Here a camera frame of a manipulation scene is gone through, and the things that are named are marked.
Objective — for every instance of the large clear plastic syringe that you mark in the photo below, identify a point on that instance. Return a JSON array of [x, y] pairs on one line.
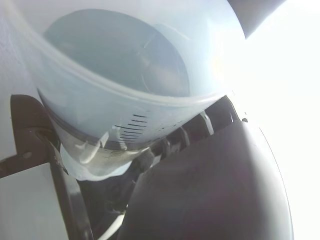
[[112, 62]]

